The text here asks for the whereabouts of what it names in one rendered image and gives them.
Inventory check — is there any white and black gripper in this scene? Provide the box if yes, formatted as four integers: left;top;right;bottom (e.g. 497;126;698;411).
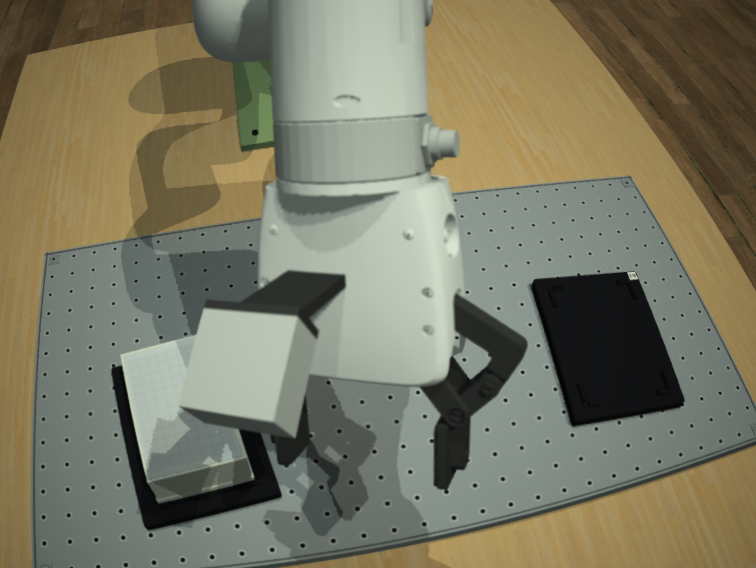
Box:
257;169;528;490

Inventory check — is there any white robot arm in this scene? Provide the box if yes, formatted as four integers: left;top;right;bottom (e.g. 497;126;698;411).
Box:
178;0;460;438

